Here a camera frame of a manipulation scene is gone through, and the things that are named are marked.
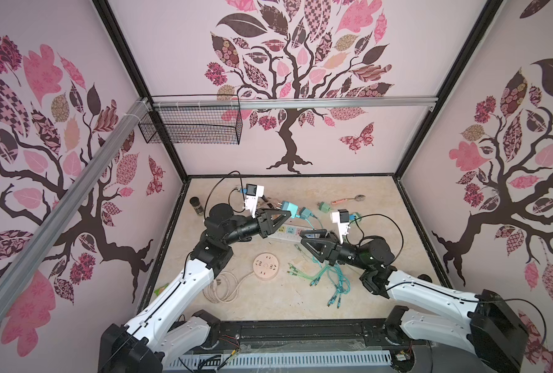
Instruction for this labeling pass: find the green packet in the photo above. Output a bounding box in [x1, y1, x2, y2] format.
[154, 283, 169, 296]

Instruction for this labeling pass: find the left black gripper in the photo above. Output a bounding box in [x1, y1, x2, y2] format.
[224, 207, 290, 245]

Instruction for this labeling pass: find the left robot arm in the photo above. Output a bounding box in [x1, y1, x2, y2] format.
[97, 204, 291, 372]

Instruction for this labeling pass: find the green teal cable tangle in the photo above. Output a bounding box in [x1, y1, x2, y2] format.
[286, 218, 352, 309]

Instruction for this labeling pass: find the pink handled spoon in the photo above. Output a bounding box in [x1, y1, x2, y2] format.
[331, 194, 366, 206]

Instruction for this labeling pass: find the wire mesh basket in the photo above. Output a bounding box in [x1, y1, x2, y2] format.
[139, 93, 243, 145]

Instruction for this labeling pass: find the white vented cable duct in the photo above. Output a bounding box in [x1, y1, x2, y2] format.
[163, 351, 392, 372]

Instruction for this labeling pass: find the round pink power strip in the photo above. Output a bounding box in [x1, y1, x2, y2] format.
[253, 253, 281, 281]

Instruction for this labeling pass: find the black cap spice bottle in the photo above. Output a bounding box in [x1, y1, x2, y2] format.
[189, 197, 204, 216]

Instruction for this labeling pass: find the teal charger plug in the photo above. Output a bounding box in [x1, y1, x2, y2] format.
[281, 201, 300, 219]
[299, 208, 315, 220]

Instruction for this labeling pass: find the white multicolour power strip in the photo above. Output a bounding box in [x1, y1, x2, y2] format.
[268, 224, 312, 244]

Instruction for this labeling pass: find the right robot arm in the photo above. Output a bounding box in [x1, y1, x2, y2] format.
[300, 229, 528, 372]

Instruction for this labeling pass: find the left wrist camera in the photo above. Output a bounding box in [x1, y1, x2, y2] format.
[243, 183, 264, 218]

